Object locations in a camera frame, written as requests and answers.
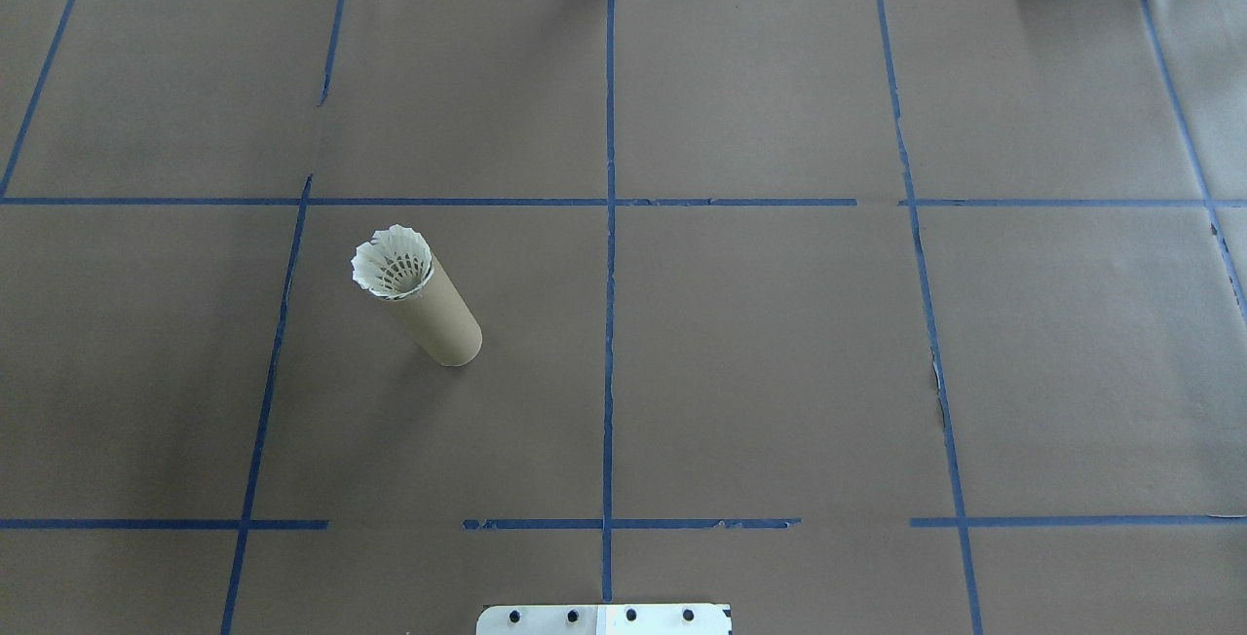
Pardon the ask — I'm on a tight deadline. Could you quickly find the brown cardboard tube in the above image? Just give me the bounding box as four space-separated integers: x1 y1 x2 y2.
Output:
375 247 484 369

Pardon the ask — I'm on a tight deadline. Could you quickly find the white shuttlecock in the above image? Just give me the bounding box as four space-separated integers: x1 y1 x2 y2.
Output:
350 224 435 302

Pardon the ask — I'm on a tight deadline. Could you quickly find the white bracket with bolts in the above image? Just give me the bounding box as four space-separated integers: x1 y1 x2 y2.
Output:
475 603 734 635

